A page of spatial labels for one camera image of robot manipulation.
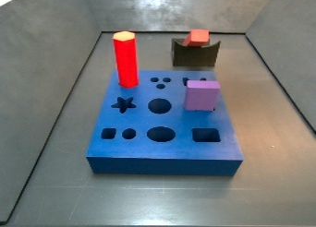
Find red rectangular block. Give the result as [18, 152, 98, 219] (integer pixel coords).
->
[182, 30, 211, 47]

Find blue shape sorting board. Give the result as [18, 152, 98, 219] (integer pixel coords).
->
[87, 70, 244, 176]

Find black curved fixture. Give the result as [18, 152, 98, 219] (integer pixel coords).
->
[172, 39, 221, 66]

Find purple rectangular block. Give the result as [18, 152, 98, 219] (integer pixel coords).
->
[184, 80, 220, 111]

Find red hexagonal peg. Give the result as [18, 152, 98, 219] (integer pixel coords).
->
[113, 31, 138, 89]

